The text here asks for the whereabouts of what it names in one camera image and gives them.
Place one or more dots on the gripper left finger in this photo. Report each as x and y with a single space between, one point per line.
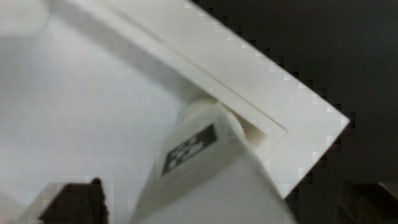
70 204

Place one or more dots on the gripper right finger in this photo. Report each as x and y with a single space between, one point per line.
368 203

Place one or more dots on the white square tabletop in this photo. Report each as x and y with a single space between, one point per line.
109 63

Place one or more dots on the white table leg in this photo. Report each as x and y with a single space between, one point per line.
208 187

